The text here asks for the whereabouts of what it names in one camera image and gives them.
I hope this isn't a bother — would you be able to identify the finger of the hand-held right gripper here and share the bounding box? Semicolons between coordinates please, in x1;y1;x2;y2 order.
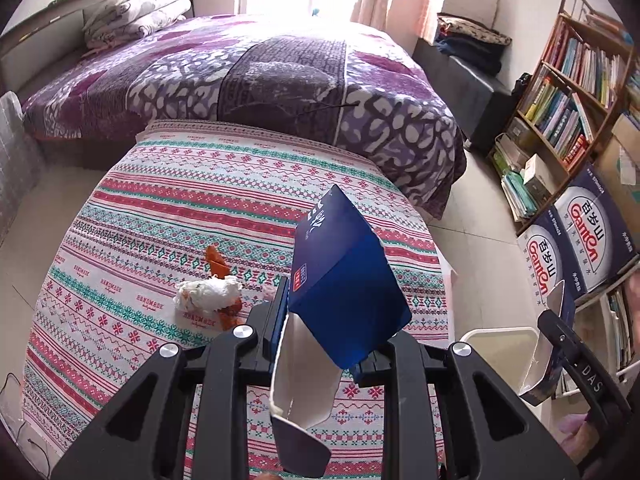
536;309;584;362

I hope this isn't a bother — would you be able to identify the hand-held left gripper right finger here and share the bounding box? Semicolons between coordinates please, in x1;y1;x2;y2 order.
349;332;582;480

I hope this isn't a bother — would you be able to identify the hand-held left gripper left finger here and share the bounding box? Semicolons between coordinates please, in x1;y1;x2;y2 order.
50;276;292;480

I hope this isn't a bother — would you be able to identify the white plastic bin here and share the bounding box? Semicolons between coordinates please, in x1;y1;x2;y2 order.
459;326;542;392

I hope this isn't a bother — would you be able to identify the blue cardboard box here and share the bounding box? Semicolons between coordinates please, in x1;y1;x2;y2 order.
270;183;414;479

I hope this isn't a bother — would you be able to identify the white metal rack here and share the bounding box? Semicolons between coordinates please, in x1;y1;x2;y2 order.
554;260;640;402

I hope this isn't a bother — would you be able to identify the blue white water carton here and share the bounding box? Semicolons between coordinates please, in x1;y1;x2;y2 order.
552;162;640;294
517;207;577;307

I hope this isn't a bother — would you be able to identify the crumpled white tissue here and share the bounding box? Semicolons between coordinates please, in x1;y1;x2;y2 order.
172;275;245;314

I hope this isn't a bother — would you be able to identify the orange snack wrapper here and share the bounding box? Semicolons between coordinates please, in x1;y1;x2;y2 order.
204;243;247;332

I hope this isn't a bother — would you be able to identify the stack of books and papers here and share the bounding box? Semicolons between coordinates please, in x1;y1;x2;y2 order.
492;132;557;222

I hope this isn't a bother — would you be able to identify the striped patterned tablecloth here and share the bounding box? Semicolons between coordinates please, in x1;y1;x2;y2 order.
20;119;459;480

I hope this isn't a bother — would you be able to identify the brown cardboard box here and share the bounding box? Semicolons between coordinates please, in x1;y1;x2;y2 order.
594;112;640;202

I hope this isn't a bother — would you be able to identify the row of colourful books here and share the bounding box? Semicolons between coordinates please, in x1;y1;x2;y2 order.
522;77;597;169
542;22;627;109

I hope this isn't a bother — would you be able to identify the black bench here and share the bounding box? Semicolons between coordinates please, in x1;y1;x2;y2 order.
412;40;522;154

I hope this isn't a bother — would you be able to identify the black bag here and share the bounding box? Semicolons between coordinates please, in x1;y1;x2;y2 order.
512;72;534;107

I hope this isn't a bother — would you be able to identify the purple patterned bedspread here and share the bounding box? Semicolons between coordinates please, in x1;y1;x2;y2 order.
20;14;469;221

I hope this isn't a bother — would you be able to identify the wooden bookshelf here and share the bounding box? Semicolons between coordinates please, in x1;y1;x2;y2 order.
487;0;637;224

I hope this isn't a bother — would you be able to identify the stack of folded clothes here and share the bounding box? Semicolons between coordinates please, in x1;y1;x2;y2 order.
433;14;514;77

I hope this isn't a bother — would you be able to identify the grey striped sofa cover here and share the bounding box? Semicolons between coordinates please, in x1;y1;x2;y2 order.
0;91;47;247

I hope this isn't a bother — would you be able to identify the floral folded quilt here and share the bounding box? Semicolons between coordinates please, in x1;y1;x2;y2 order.
94;0;190;27
82;0;194;51

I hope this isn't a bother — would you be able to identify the white storage box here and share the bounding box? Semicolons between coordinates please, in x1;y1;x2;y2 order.
420;0;501;47

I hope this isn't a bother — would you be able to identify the dark bed headboard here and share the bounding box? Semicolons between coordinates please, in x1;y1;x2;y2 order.
0;0;147;97

